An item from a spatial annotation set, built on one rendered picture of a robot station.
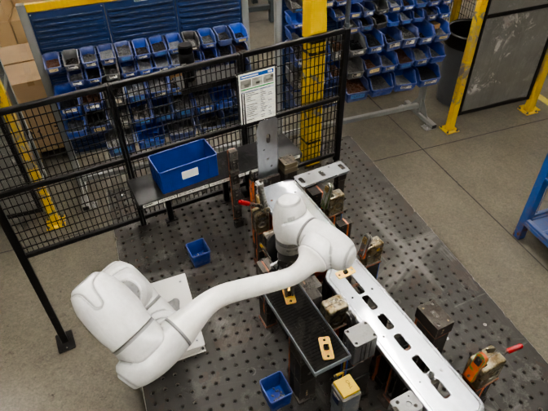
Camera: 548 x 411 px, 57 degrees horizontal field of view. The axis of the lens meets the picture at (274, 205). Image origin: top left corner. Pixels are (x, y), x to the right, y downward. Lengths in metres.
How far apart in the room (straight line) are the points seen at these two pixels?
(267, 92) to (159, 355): 1.66
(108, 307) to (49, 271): 2.47
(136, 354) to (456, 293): 1.64
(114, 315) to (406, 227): 1.84
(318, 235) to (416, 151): 3.24
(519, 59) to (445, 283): 2.95
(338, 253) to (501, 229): 2.71
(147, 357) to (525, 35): 4.31
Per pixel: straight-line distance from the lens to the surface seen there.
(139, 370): 1.37
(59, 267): 3.80
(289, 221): 1.49
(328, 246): 1.43
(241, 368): 2.21
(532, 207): 3.81
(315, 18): 2.70
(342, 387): 1.64
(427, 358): 1.94
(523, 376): 2.39
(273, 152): 2.51
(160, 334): 1.37
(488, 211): 4.16
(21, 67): 4.77
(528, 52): 5.14
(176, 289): 2.19
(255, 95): 2.65
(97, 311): 1.35
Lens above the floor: 2.60
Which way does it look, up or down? 42 degrees down
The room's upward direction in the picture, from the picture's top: 1 degrees counter-clockwise
